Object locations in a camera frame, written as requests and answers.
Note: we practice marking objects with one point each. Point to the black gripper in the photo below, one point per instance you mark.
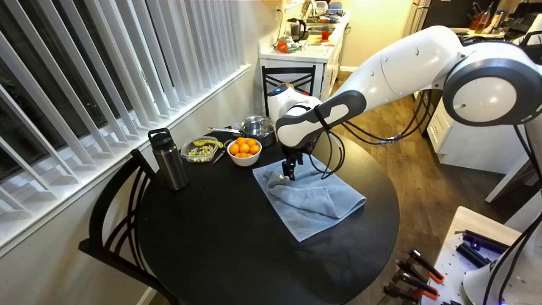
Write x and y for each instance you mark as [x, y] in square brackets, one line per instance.
[291, 159]

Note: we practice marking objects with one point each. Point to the light blue towel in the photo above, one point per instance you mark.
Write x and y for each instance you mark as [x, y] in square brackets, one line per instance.
[312, 203]

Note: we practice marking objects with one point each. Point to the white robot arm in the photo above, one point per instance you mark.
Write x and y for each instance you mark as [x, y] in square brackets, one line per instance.
[481, 86]

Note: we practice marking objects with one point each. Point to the small steel pot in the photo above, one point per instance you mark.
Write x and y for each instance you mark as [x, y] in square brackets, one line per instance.
[254, 126]

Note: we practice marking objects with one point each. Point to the white bowl of oranges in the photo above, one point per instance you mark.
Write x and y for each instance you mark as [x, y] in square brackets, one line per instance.
[244, 152]

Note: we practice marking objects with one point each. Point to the glass bowl with food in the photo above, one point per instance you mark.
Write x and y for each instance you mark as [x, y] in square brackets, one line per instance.
[201, 150]

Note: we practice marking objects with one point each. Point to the white kitchen cabinet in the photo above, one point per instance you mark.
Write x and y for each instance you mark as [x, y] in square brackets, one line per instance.
[323, 59]

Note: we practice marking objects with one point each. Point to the round black table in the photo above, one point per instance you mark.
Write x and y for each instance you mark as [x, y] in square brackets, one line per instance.
[220, 243]

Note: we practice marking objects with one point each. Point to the black water bottle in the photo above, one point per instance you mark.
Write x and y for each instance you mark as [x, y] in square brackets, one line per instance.
[168, 159]

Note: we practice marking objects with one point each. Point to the black kettle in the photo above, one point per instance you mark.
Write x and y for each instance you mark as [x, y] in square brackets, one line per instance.
[298, 30]

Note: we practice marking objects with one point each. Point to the black metal chair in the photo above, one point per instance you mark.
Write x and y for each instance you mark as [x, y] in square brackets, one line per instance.
[112, 237]

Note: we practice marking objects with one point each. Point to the wooden board with tools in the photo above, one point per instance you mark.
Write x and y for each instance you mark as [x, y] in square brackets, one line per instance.
[471, 243]

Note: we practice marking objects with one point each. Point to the white vertical blinds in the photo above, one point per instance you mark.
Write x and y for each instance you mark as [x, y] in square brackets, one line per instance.
[83, 81]

